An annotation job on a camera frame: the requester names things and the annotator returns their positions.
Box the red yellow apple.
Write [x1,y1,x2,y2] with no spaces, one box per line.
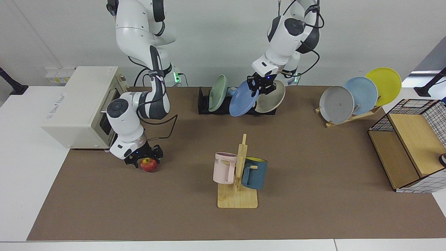
[140,157,159,173]

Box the beige plate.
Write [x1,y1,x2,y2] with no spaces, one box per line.
[254,80,286,113]

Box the green plate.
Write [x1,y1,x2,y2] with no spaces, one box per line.
[208,75,228,112]

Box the black dish rack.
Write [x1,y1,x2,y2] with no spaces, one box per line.
[198,87,278,116]

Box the grey plate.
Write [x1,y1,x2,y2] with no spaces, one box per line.
[319,86,355,124]

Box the wooden plate rack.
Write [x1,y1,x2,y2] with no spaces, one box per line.
[315,105,382,128]

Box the light blue plate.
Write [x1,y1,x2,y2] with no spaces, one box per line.
[343,76,378,115]

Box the yellow plate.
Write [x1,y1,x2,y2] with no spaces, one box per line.
[365,67,402,106]

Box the brown table cloth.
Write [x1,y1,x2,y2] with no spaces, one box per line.
[27,86,446,241]

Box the pink mug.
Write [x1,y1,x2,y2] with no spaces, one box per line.
[213,152,238,184]

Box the pale toaster oven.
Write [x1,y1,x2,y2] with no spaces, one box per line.
[41,66,130,150]

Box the dark teal mug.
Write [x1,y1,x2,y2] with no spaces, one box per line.
[241,157,268,190]

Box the wooden mug stand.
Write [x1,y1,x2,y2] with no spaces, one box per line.
[217,134,258,209]

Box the white wall socket box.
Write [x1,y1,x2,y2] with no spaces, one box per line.
[45,67,76,84]

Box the wire basket with wooden floor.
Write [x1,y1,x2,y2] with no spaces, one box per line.
[368,99,446,193]

